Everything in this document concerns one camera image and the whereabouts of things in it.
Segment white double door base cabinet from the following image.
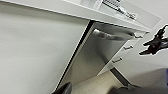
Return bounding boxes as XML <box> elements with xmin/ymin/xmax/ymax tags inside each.
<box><xmin>0</xmin><ymin>1</ymin><xmax>92</xmax><ymax>94</ymax></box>

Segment white narrow drawer unit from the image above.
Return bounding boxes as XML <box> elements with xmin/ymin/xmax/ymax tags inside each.
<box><xmin>96</xmin><ymin>31</ymin><xmax>151</xmax><ymax>76</ymax></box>

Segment stainless steel dishwasher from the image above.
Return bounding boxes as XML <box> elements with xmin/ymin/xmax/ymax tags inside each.
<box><xmin>55</xmin><ymin>20</ymin><xmax>138</xmax><ymax>91</ymax></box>

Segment steel drawer handle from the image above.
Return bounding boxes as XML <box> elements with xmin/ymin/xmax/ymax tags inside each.
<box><xmin>122</xmin><ymin>44</ymin><xmax>135</xmax><ymax>52</ymax></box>
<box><xmin>132</xmin><ymin>32</ymin><xmax>144</xmax><ymax>39</ymax></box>
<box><xmin>111</xmin><ymin>57</ymin><xmax>123</xmax><ymax>64</ymax></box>

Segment white printed cloth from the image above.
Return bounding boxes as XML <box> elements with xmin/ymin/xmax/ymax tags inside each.
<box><xmin>102</xmin><ymin>0</ymin><xmax>139</xmax><ymax>20</ymax></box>

